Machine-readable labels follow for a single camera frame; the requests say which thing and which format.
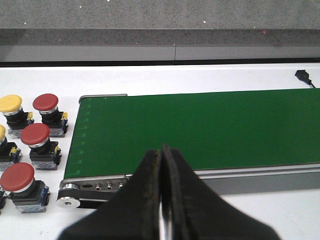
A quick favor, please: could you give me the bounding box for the grey stone slab left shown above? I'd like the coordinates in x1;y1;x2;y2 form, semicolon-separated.
0;0;320;47

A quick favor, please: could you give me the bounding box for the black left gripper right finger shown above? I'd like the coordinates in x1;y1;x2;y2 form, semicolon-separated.
161;145;279;240

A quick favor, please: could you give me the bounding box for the red push button back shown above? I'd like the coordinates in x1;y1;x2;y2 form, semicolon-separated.
32;93;68;138

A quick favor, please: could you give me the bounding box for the red push button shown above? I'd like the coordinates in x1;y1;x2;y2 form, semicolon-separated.
20;123;61;171
32;93;68;138
0;162;50;214

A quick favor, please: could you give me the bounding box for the yellow push button back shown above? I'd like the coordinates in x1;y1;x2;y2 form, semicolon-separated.
0;94;35;139

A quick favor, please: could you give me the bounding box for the green conveyor belt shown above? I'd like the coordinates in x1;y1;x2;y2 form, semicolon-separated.
64;88;320;180

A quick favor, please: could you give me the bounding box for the red push button front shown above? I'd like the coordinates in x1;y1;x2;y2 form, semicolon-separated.
0;162;50;214

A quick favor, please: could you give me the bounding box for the yellow push button left edge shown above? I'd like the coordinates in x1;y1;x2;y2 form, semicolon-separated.
0;125;22;171

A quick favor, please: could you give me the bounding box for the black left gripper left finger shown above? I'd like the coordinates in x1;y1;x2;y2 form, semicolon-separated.
58;150;160;240

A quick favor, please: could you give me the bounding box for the red push button middle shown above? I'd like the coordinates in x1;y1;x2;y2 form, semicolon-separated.
20;123;61;171

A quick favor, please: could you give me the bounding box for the push button at edge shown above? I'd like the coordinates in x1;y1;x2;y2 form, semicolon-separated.
0;190;7;210

